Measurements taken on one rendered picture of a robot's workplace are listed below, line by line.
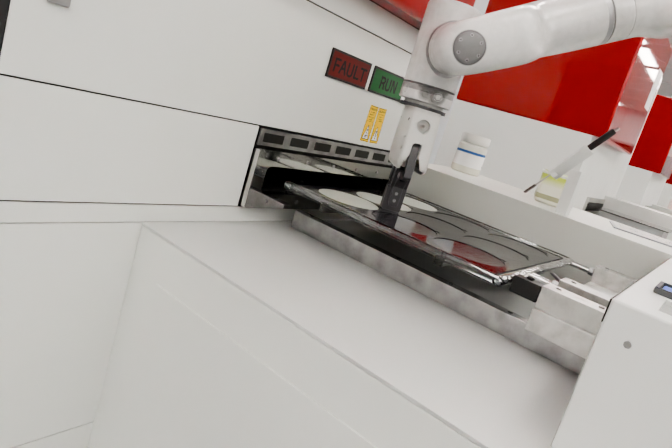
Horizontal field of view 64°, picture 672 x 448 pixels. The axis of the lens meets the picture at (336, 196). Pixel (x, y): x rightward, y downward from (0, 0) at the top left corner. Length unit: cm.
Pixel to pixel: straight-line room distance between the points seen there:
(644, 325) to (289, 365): 33
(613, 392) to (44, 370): 64
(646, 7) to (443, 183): 47
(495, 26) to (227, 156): 42
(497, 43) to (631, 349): 46
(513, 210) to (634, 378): 63
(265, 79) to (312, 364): 43
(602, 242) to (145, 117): 77
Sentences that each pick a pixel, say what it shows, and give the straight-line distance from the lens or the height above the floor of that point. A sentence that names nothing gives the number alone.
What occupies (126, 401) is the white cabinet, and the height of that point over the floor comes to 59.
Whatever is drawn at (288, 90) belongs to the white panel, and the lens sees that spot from 86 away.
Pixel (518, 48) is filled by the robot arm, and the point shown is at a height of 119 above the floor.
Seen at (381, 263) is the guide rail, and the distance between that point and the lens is 82.
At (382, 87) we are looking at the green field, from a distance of 105.
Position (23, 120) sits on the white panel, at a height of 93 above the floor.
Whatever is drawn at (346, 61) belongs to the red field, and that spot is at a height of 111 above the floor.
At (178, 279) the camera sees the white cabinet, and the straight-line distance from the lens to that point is 70.
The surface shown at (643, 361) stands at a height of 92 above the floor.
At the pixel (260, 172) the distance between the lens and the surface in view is 84.
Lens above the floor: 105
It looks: 10 degrees down
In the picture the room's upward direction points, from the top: 17 degrees clockwise
